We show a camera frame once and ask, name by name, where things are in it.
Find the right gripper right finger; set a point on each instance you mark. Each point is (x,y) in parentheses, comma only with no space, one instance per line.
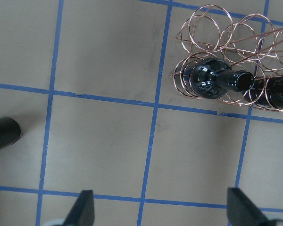
(241,211)

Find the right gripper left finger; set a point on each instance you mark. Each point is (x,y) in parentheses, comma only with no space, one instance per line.
(82,212)

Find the dark wine bottle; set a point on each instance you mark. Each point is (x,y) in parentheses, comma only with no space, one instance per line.
(10,131)
(267,92)
(212,78)

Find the copper wire bottle basket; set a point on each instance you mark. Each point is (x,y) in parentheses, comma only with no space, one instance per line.
(251,43)

